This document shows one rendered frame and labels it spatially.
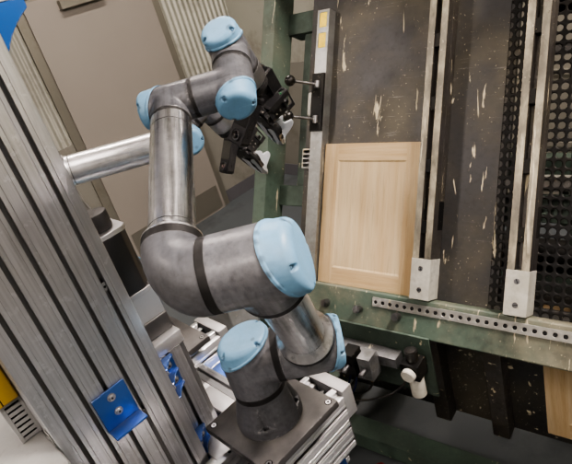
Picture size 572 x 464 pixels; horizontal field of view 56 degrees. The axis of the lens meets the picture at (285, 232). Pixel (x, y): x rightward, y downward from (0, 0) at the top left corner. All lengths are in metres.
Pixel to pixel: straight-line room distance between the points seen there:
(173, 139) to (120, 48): 3.71
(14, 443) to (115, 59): 3.67
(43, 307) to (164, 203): 0.33
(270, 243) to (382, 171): 1.12
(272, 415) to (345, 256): 0.81
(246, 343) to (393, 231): 0.81
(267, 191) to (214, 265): 1.35
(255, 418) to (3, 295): 0.56
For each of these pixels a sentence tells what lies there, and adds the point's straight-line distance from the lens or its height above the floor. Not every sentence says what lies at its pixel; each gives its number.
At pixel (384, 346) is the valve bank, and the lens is 1.84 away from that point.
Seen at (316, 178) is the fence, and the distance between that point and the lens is 1.92.
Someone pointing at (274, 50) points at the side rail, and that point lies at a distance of 2.14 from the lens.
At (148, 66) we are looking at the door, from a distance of 4.74.
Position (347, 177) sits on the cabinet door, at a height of 1.21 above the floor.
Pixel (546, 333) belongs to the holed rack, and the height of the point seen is 0.88.
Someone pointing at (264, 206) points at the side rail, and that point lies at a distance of 2.06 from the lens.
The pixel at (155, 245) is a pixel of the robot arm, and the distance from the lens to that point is 0.80.
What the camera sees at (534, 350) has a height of 0.83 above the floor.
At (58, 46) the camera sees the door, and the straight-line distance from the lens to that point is 4.44.
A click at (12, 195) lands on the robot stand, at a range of 1.01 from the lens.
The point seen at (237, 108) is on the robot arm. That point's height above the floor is 1.71.
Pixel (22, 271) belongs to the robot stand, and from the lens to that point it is 1.04.
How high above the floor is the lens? 1.93
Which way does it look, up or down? 26 degrees down
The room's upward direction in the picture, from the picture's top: 17 degrees counter-clockwise
